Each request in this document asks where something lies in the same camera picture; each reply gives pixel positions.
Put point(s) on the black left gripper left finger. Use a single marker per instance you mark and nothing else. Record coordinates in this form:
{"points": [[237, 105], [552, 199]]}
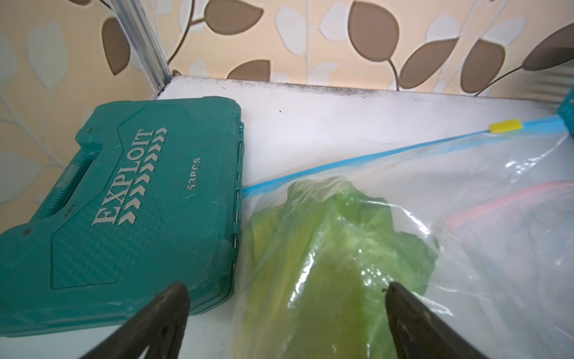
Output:
{"points": [[156, 331]]}

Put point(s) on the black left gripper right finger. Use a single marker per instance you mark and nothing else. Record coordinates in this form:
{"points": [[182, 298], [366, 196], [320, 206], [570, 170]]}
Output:
{"points": [[419, 333]]}

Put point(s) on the clear blue-zip zipper bag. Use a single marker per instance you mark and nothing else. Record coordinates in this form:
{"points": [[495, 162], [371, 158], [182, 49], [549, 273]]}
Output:
{"points": [[426, 184]]}

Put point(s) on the clear pink-zip dotted bag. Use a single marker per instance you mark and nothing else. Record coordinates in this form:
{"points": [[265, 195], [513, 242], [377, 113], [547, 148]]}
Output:
{"points": [[523, 244]]}

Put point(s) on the green plastic tool case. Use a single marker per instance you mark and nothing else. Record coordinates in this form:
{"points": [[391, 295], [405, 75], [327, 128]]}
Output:
{"points": [[152, 197]]}

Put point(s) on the teal plastic basket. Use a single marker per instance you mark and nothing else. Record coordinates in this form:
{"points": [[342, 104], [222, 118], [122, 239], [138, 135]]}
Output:
{"points": [[566, 111]]}

